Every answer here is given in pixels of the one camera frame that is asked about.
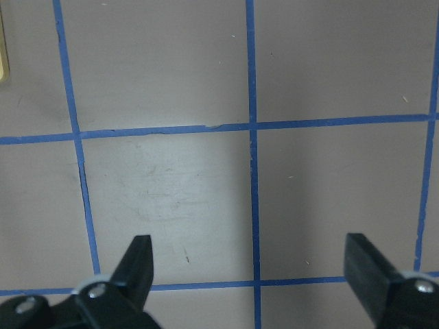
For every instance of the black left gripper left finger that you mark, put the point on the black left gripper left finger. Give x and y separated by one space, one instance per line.
114 302

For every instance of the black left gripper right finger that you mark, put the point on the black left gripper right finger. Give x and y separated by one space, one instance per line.
391 298

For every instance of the wooden cup rack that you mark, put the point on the wooden cup rack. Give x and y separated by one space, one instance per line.
5 69

